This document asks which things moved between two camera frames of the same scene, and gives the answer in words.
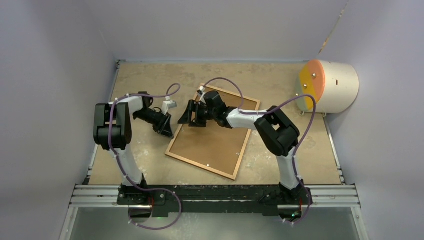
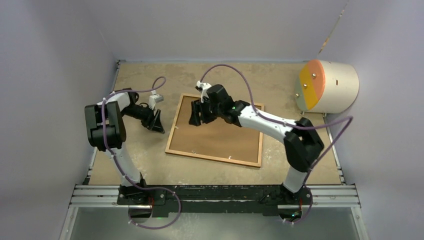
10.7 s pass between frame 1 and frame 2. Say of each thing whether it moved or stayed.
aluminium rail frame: stayed
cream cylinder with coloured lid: stayed
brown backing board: moved
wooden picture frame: moved
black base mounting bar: stayed
